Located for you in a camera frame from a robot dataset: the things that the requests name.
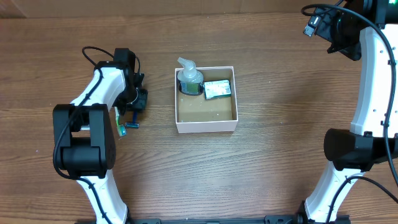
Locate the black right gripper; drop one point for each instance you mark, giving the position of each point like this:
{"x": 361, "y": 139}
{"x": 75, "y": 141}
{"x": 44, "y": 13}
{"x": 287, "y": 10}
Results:
{"x": 329, "y": 23}

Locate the clear soap pump bottle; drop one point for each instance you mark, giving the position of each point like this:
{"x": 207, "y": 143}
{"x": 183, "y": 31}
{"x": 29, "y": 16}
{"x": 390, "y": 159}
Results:
{"x": 189, "y": 78}

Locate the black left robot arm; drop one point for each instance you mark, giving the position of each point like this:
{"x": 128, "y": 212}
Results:
{"x": 85, "y": 149}

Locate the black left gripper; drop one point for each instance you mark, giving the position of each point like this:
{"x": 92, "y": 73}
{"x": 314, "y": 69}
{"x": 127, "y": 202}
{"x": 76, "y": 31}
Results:
{"x": 140, "y": 104}

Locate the blue disposable razor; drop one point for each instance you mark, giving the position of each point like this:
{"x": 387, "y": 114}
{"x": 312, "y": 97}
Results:
{"x": 133, "y": 124}

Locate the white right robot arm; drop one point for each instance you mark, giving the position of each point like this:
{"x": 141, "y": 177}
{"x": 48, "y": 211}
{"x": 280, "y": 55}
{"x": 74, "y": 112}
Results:
{"x": 364, "y": 31}

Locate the green white toothbrush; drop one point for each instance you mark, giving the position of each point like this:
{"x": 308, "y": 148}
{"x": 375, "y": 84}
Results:
{"x": 120, "y": 127}

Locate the green soap bar package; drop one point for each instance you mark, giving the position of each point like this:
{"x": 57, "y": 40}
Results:
{"x": 217, "y": 89}

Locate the white cardboard box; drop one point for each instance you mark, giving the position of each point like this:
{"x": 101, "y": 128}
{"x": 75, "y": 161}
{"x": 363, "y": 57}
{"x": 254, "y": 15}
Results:
{"x": 196, "y": 114}

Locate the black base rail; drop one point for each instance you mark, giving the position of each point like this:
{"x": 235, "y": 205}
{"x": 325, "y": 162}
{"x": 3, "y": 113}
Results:
{"x": 268, "y": 219}

